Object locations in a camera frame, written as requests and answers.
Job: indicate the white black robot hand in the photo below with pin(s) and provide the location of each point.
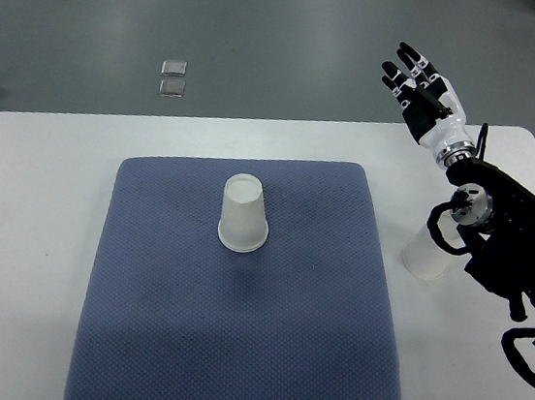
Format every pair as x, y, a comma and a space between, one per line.
429, 106

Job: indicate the white paper cup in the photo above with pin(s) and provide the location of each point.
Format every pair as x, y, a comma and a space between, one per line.
243, 223
424, 258

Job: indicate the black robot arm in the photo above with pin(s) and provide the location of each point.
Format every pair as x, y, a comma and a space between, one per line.
491, 218

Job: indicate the white paper cup on mat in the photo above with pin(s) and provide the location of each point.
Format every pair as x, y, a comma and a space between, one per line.
243, 223

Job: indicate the upper metal floor plate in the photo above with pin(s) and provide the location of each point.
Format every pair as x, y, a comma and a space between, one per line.
174, 68

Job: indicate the blue textured fabric mat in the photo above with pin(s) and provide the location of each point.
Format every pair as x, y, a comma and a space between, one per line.
170, 313

